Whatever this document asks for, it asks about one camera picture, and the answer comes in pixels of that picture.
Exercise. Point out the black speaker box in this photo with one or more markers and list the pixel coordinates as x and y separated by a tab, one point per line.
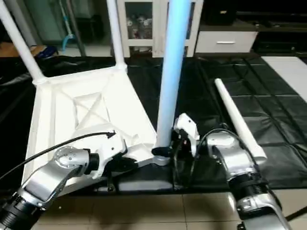
220	12

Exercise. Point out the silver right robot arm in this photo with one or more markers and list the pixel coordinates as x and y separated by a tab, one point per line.
240	167

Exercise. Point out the white plastic table top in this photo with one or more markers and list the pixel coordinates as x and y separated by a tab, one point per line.
86	105

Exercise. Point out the brown wooden desk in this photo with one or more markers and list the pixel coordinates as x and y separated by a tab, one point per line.
12	48

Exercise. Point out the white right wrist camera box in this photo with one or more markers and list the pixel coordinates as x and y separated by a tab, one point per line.
186	127

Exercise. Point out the white glass-door cabinet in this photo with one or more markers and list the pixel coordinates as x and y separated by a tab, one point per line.
144	24

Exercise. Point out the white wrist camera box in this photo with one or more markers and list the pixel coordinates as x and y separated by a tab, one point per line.
186	127
109	146

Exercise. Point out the white drawer unit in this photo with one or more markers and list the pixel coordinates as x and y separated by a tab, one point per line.
225	42

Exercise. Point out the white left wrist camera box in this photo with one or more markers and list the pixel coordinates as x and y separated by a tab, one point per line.
109	146

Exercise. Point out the black work mat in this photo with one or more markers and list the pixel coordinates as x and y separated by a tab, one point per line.
216	110

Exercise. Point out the white flat panel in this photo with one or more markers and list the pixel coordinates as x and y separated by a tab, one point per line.
290	72

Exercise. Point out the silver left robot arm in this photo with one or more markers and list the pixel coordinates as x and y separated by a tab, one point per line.
48	177

